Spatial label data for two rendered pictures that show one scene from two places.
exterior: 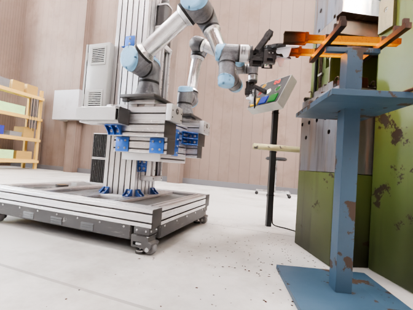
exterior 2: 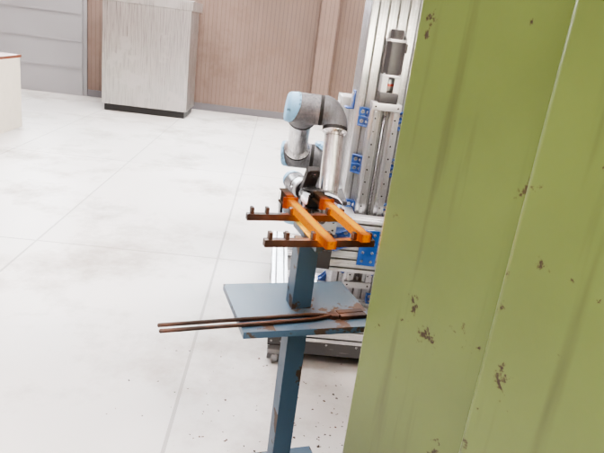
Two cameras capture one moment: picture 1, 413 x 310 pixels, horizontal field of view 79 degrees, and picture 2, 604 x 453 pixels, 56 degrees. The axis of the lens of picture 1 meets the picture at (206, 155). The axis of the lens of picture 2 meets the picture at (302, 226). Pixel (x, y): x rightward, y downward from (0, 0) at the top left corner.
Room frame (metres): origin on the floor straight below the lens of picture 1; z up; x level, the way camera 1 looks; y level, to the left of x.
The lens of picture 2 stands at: (0.35, -1.95, 1.50)
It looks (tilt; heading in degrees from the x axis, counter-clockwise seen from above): 19 degrees down; 66
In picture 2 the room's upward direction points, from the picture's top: 7 degrees clockwise
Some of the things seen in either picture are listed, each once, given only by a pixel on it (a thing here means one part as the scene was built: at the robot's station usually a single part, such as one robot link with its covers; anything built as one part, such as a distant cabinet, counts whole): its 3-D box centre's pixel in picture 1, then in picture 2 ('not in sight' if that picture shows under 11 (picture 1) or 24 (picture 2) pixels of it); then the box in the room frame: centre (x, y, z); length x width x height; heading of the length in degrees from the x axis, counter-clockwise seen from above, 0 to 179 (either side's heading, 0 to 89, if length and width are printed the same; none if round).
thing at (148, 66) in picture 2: not in sight; (152, 55); (1.66, 7.78, 0.88); 1.36 x 1.05 x 1.76; 160
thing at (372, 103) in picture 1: (348, 107); (297, 306); (0.99, -0.55, 0.73); 0.40 x 0.30 x 0.02; 176
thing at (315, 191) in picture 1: (356, 214); not in sight; (1.49, -0.90, 0.23); 0.56 x 0.38 x 0.47; 96
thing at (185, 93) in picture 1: (185, 95); not in sight; (1.92, 0.19, 0.98); 0.13 x 0.12 x 0.14; 168
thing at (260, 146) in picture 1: (282, 148); not in sight; (1.85, -0.55, 0.62); 0.44 x 0.05 x 0.05; 96
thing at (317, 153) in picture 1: (360, 136); not in sight; (1.49, -0.90, 0.69); 0.56 x 0.38 x 0.45; 96
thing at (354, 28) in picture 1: (357, 37); not in sight; (1.54, -0.89, 1.32); 0.42 x 0.20 x 0.10; 96
